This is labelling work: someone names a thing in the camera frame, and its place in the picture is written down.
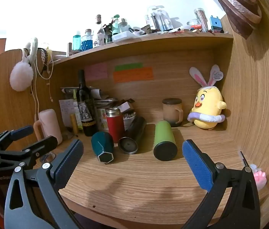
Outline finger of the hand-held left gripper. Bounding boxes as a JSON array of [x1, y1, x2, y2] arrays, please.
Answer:
[[0, 135, 58, 170], [0, 125, 34, 149]]

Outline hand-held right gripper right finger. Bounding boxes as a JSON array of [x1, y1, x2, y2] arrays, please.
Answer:
[[182, 139, 261, 229]]

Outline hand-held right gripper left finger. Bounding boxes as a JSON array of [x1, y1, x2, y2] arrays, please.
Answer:
[[4, 138, 84, 229]]

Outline green cup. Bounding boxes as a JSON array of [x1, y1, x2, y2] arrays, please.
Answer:
[[153, 120, 178, 161]]

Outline dark teal cup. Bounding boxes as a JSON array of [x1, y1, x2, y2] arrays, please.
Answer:
[[91, 131, 114, 164]]

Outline red thermos cup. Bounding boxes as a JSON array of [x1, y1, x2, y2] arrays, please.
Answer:
[[105, 107, 125, 144]]

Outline black cup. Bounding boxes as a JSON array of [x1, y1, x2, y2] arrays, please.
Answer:
[[118, 116, 147, 154]]

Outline pink mug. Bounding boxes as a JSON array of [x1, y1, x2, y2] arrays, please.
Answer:
[[33, 109, 63, 146]]

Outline yellow tube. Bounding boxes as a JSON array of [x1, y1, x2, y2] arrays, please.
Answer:
[[70, 114, 79, 135]]

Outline white note card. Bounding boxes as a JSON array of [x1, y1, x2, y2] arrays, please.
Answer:
[[59, 99, 78, 127]]

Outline fruit printed tin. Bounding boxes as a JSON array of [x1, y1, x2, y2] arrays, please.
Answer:
[[96, 107, 109, 131]]

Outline white fluffy earmuffs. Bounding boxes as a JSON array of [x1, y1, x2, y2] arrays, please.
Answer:
[[10, 37, 39, 91]]

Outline brown lidded mug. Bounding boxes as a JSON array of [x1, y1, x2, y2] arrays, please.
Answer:
[[162, 98, 184, 127]]

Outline dark wine bottle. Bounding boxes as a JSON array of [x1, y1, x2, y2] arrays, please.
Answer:
[[76, 70, 98, 137]]

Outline pink paw toy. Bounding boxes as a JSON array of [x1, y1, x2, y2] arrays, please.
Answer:
[[249, 163, 267, 191]]

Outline yellow chick plush toy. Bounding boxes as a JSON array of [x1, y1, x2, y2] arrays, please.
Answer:
[[187, 64, 227, 130]]

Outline pile of papers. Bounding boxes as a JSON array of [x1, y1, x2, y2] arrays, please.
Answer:
[[60, 87, 135, 112]]

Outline dark lace headband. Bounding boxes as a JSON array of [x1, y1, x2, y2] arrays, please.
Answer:
[[39, 48, 54, 75]]

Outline pink sticky note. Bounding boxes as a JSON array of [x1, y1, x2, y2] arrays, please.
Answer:
[[84, 63, 109, 81]]

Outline blue liquid bottle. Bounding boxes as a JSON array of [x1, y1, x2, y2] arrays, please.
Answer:
[[72, 31, 82, 51]]

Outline orange sticky note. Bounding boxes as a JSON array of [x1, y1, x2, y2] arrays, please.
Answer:
[[113, 67, 154, 83]]

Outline blue bead glass bottle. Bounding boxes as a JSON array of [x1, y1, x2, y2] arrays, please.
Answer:
[[81, 29, 94, 50]]

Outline green sticky note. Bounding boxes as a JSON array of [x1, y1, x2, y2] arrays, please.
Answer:
[[115, 63, 143, 71]]

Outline white printed bottle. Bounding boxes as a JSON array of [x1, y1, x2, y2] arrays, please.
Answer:
[[94, 27, 106, 46]]

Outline white plastic tray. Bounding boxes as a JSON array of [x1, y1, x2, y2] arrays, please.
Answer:
[[112, 31, 137, 43]]

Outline green pump bottle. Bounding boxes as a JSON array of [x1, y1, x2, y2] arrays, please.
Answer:
[[111, 15, 121, 36]]

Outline clear glass bowl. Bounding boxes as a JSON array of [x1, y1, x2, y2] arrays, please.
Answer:
[[186, 19, 202, 30]]

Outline blue box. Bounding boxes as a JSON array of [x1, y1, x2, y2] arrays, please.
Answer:
[[209, 15, 222, 32]]

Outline clear glass jar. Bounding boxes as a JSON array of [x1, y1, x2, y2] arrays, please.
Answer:
[[120, 19, 131, 32]]

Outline clear jar of sticks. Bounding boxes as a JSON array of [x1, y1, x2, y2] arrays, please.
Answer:
[[194, 8, 209, 32]]

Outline clear plastic package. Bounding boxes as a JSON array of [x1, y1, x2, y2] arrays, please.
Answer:
[[145, 5, 173, 31]]

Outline brown hanging cloth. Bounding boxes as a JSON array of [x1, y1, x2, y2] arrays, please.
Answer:
[[192, 0, 262, 40]]

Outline white cable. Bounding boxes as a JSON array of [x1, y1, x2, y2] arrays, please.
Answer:
[[31, 55, 54, 122]]

